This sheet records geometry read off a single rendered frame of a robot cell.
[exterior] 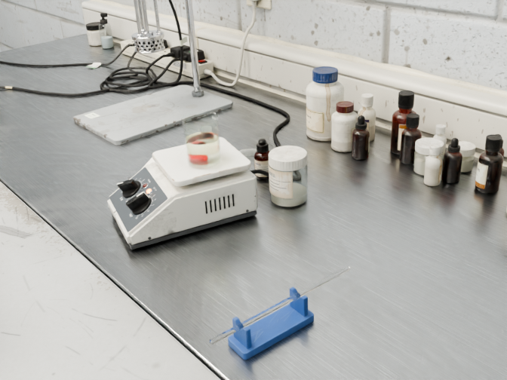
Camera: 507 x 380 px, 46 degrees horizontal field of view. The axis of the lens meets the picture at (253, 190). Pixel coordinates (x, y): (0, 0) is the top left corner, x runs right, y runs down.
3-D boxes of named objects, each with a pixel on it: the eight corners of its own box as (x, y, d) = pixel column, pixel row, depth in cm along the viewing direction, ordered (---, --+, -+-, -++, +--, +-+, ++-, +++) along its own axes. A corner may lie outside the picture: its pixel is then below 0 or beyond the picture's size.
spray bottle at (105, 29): (115, 45, 187) (110, 11, 182) (112, 49, 184) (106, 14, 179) (104, 46, 188) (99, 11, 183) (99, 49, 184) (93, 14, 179)
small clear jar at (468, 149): (444, 169, 100) (447, 145, 98) (458, 161, 102) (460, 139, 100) (464, 176, 97) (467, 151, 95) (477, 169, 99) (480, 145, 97)
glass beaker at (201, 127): (182, 160, 88) (176, 108, 84) (218, 154, 89) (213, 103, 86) (191, 176, 83) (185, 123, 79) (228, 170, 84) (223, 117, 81)
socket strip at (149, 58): (198, 80, 151) (196, 63, 149) (121, 53, 178) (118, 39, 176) (215, 75, 154) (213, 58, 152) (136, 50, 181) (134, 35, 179)
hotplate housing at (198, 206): (130, 253, 82) (121, 203, 78) (109, 212, 93) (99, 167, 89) (273, 212, 90) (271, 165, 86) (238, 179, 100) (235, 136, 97)
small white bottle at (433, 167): (428, 188, 94) (431, 149, 91) (420, 180, 96) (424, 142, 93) (443, 185, 94) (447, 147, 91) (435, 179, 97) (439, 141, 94)
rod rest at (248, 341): (244, 361, 63) (242, 335, 61) (226, 344, 65) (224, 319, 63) (315, 320, 68) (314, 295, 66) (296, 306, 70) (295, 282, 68)
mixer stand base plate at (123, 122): (116, 145, 116) (115, 141, 115) (72, 121, 129) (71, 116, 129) (235, 105, 132) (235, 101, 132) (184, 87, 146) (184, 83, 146)
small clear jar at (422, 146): (436, 179, 96) (439, 150, 94) (409, 174, 99) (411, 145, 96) (444, 168, 100) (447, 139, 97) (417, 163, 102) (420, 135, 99)
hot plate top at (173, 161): (175, 188, 81) (174, 182, 81) (150, 157, 91) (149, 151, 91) (253, 168, 86) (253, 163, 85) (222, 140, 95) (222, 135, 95)
